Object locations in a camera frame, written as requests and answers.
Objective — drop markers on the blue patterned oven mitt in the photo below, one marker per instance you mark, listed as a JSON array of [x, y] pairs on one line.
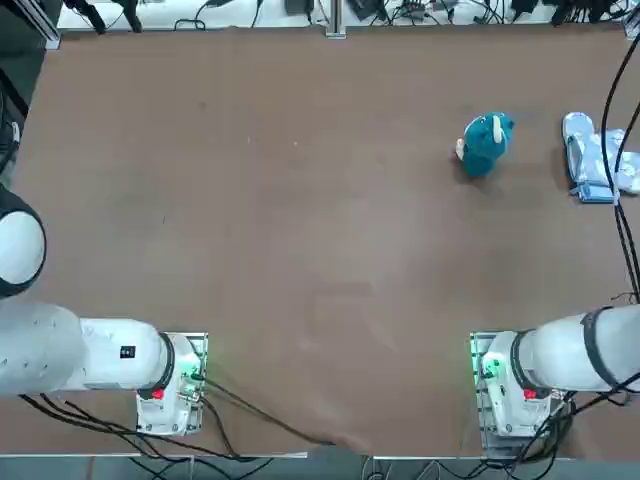
[[629, 167], [577, 122]]

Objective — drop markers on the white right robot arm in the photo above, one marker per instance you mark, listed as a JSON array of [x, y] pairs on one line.
[[560, 350]]

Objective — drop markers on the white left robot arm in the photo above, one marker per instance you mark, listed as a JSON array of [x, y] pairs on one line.
[[115, 350]]

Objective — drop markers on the small blue plush doll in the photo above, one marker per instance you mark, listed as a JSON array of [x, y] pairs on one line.
[[482, 145]]

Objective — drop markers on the ribbed black power supply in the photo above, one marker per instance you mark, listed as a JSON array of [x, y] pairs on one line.
[[365, 9], [299, 6]]

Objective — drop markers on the black stand leg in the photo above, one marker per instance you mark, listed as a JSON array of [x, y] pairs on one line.
[[131, 15], [90, 17]]

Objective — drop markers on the black box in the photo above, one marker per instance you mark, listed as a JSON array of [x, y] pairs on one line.
[[525, 6]]

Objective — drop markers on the large black power adapter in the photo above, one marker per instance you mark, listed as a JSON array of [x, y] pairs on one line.
[[585, 10]]

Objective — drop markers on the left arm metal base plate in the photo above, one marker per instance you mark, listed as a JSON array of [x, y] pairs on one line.
[[199, 342]]

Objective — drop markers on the aluminium post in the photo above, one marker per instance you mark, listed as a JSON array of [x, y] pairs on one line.
[[336, 20]]

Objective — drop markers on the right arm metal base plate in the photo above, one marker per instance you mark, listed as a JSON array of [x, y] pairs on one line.
[[484, 435]]

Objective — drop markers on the aluminium frame profile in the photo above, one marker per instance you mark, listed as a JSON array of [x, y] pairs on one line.
[[37, 25]]

